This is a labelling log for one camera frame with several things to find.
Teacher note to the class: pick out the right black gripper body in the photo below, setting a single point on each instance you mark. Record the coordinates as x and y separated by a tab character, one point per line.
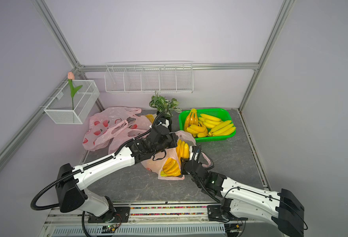
184	164

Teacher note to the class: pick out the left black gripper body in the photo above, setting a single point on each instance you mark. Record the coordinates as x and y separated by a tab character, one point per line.
170	142

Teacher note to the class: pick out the orange banana bunch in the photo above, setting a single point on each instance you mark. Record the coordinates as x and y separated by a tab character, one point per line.
172	167
191	119

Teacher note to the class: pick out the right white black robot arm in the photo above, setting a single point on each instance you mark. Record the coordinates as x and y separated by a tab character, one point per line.
238	201

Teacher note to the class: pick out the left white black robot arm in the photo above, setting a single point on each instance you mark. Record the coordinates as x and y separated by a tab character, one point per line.
73	182

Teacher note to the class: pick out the small yellow banana bunch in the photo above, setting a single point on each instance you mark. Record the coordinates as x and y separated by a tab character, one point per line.
198	131

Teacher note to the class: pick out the pink strawberry plastic bag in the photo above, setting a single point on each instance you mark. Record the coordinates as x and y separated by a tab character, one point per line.
114	126

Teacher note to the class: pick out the pale yellow banana bunch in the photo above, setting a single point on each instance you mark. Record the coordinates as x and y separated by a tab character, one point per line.
209	121

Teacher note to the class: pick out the potted plant black vase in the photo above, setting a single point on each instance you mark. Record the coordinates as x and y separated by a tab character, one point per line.
165	106

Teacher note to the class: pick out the green plastic basket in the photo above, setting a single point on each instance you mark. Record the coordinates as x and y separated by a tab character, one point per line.
217	112

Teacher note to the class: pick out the pink artificial tulip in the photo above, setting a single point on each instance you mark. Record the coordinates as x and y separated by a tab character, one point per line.
73	89

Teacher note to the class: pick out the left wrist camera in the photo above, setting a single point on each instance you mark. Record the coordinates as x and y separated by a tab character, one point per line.
164	122

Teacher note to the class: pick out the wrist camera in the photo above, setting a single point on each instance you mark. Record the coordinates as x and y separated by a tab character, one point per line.
195	153
164	122

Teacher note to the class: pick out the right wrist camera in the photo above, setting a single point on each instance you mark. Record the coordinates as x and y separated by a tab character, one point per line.
195	153

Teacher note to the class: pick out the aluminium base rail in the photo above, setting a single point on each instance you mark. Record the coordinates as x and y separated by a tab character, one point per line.
157	219

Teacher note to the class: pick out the white wire wall shelf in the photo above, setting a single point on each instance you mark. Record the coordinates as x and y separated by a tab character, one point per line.
147	77

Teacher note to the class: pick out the white wire side basket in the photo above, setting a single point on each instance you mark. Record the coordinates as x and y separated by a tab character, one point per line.
59	108

